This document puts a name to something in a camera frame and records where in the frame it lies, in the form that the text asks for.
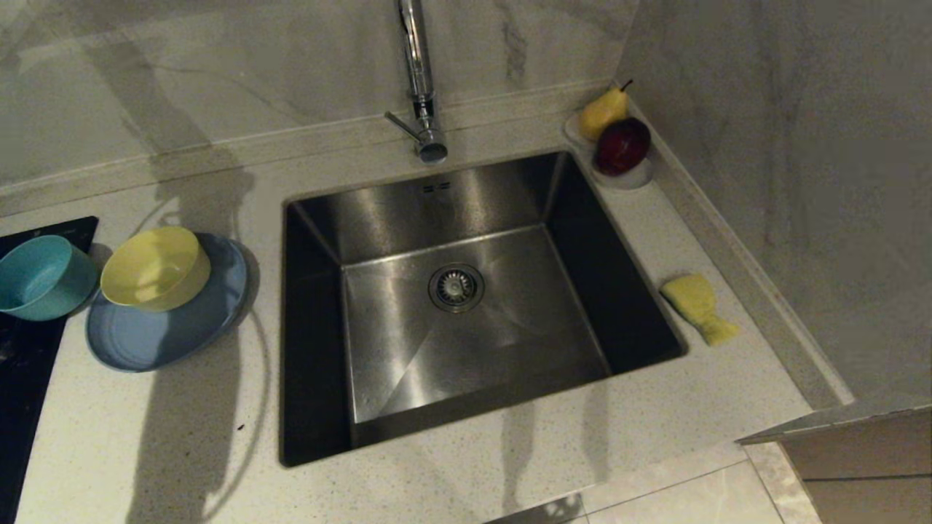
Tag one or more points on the chrome faucet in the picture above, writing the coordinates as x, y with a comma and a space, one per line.
415, 58

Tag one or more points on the metal sink drain strainer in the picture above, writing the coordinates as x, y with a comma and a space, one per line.
456, 288

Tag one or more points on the yellow pear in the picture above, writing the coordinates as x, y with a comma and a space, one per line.
601, 115

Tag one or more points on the black induction cooktop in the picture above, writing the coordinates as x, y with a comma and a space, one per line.
22, 378

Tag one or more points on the white fruit dish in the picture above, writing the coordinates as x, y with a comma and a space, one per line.
626, 183

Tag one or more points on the dark red apple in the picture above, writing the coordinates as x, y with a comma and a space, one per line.
622, 145

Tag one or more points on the yellow sponge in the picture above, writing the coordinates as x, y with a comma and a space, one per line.
693, 302

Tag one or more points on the teal plastic bowl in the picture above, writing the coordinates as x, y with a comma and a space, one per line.
40, 280

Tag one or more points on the yellow plastic bowl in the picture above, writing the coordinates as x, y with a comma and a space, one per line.
153, 269

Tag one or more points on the stainless steel sink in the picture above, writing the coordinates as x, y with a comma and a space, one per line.
510, 342

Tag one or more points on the light blue plate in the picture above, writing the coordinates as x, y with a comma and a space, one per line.
167, 340

